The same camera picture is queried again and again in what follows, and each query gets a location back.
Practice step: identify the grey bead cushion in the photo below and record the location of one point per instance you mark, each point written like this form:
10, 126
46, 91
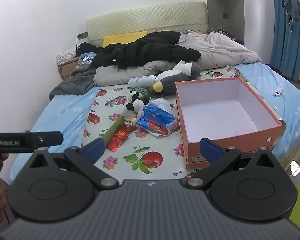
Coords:
140, 90

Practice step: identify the brown cardboard box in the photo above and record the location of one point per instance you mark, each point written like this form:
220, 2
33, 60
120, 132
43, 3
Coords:
67, 71

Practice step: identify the white crumpled paper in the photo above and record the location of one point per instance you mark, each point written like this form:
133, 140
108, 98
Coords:
296, 168

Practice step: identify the floral bed sheet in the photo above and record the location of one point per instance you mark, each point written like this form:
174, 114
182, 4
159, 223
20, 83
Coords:
107, 105

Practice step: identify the green stick toy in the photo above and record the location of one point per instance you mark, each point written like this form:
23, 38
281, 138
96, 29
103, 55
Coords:
115, 128

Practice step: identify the dark wall switch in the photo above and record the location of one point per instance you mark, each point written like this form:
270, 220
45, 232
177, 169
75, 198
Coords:
224, 16

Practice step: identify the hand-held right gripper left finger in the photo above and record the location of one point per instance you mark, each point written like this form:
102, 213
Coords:
95, 148

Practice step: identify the row of small bottles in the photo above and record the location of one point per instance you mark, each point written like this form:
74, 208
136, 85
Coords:
222, 31

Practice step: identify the black jacket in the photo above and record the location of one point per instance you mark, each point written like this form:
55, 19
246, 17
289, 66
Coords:
150, 50

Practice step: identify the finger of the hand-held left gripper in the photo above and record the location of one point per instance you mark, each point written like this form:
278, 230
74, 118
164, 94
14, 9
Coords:
50, 138

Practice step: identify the beige duvet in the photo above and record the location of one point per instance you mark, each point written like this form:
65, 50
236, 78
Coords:
222, 50

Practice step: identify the black wall adapter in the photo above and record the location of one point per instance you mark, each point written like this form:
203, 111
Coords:
83, 35

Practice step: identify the dark grey blanket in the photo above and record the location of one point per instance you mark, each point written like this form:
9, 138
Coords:
72, 82

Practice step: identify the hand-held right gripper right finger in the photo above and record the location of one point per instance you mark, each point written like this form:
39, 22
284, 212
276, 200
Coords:
211, 151

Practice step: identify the blue face mask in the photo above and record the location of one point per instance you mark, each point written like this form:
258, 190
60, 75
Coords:
161, 103

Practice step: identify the white remote control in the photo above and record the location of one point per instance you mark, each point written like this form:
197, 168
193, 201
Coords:
278, 91

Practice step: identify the blue curtain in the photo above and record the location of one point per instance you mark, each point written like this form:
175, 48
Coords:
282, 45

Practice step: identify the blue tissue pack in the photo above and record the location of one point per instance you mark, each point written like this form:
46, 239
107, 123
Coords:
153, 120

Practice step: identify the orange cardboard box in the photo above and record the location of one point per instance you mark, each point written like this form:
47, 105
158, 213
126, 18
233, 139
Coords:
215, 110

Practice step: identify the light grey quilt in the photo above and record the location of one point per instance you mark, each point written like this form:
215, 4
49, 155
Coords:
120, 76

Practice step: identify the small plush doll pink dress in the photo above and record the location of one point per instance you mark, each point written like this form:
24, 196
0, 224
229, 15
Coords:
130, 116

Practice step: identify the white patterned bottle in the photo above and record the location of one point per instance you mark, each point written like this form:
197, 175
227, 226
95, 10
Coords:
142, 80

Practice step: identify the yellow pillow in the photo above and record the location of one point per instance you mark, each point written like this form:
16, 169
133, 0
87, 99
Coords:
122, 38

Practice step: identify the blue plastic packet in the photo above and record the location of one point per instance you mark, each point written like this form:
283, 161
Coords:
86, 57

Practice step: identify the panda plush toy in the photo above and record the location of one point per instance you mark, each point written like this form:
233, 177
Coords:
137, 101

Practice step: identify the green chair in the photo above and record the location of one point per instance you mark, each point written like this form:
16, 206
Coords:
298, 200

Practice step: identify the white crumpled cloth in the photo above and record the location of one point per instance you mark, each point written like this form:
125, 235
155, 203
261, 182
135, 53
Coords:
65, 56

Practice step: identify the grey penguin plush toy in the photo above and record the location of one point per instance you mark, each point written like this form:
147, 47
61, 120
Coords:
175, 77

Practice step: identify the cream padded headboard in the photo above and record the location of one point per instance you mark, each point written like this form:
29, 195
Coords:
150, 16

